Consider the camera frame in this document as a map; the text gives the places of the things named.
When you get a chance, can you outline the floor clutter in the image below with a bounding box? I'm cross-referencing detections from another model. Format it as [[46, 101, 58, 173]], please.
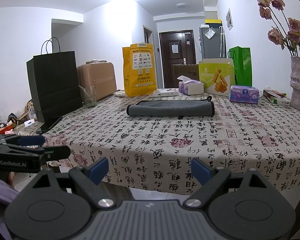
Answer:
[[0, 100, 37, 135]]

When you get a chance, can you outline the black paper bag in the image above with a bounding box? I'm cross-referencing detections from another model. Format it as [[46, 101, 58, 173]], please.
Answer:
[[26, 51, 83, 123]]

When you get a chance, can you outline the tan suitcase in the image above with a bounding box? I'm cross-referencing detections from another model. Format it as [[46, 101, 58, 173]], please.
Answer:
[[77, 62, 117, 100]]

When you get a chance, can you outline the calligraphy print tablecloth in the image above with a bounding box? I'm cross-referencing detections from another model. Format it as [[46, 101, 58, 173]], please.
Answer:
[[17, 87, 300, 196]]

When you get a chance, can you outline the purple and grey towel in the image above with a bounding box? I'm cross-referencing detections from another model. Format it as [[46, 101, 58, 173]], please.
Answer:
[[127, 96, 215, 117]]

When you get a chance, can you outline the yellow paper bag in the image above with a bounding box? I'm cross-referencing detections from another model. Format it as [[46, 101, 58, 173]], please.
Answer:
[[122, 43, 157, 97]]

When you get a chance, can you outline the red green flat box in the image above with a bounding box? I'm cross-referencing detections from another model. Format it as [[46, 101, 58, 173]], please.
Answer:
[[263, 89, 290, 106]]

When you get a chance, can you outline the ceiling lamp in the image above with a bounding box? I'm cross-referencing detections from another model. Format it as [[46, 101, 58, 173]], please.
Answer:
[[176, 3, 186, 8]]

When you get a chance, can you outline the wall poster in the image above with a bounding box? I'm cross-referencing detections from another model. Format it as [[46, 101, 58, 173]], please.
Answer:
[[225, 9, 233, 30]]

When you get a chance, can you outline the green gift bag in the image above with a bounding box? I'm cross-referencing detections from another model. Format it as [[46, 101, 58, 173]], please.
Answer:
[[228, 46, 253, 87]]

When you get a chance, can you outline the open tissue box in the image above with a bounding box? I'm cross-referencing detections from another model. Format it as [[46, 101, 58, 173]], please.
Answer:
[[177, 75, 204, 95]]

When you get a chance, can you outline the dark brown door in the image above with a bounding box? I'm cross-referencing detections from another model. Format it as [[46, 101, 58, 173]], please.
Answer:
[[159, 30, 196, 88]]

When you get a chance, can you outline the clear glass cup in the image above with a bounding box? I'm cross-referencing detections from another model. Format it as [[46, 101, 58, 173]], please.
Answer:
[[79, 85, 97, 108]]

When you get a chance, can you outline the purple tissue pack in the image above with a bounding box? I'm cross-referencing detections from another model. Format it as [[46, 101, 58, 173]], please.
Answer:
[[229, 85, 259, 104]]

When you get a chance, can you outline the white flat box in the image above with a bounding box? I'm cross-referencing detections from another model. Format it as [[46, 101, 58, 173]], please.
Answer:
[[152, 88, 179, 98]]

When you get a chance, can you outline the grey refrigerator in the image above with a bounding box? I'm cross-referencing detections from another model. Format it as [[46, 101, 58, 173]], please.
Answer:
[[199, 23, 226, 59]]

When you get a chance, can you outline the brown cardboard box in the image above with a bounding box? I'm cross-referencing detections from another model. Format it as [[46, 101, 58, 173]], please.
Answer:
[[172, 64, 199, 88]]

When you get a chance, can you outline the yellow box on fridge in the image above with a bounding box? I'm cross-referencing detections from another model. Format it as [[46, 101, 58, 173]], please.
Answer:
[[205, 19, 222, 24]]

